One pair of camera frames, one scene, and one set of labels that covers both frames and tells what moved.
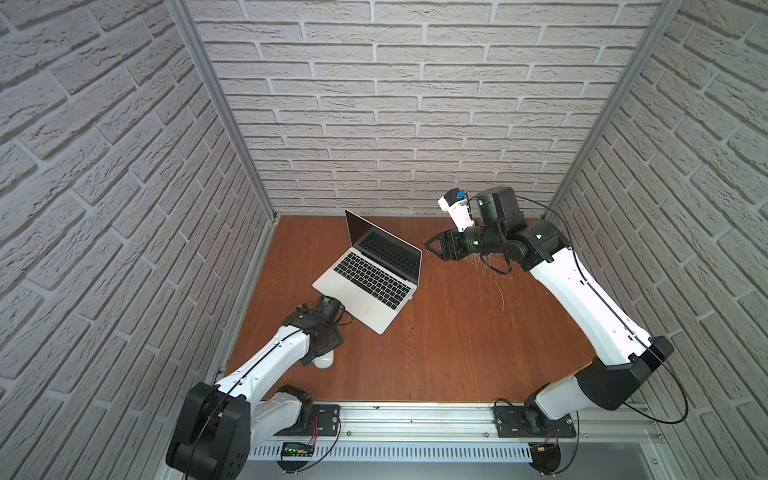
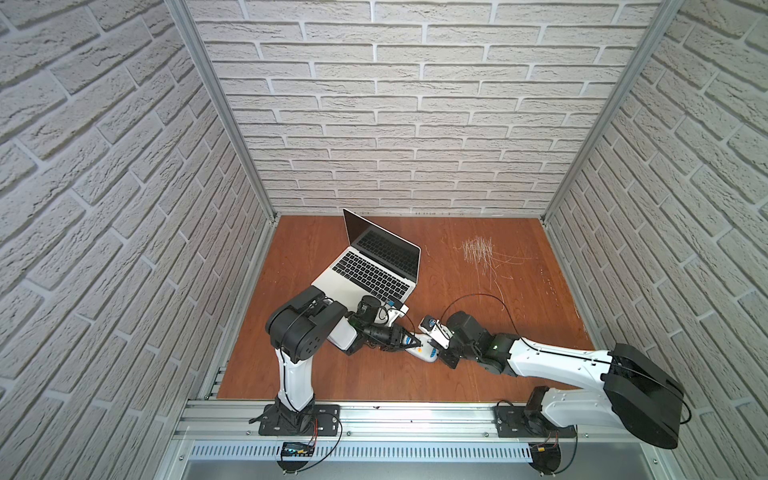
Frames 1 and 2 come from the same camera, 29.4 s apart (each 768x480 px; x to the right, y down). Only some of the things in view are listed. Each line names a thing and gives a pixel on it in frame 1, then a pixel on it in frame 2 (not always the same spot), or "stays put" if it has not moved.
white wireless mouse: [324, 361] -> [425, 351]
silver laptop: [378, 279] stays put
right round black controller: [545, 456] stays put
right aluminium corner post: [664, 16] stays put
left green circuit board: [297, 449] stays put
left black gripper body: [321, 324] -> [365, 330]
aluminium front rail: [461, 423] stays put
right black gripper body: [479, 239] -> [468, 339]
